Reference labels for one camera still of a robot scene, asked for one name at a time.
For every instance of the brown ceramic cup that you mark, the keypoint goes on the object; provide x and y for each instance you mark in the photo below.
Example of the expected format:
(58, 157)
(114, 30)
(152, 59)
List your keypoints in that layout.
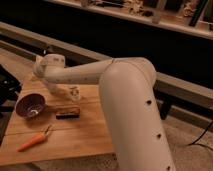
(30, 105)

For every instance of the clear robot gripper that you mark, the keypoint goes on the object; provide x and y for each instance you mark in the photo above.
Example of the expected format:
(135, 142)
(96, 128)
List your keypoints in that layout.
(74, 93)

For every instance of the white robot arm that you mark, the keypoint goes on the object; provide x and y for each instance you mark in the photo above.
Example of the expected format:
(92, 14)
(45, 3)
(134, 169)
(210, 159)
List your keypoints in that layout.
(127, 100)

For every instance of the orange toy carrot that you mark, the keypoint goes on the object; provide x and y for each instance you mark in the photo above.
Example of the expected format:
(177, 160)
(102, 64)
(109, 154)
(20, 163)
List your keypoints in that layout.
(36, 139)

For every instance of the wooden shelf with clutter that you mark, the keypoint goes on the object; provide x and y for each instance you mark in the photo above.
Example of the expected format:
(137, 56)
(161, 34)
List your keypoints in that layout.
(138, 11)

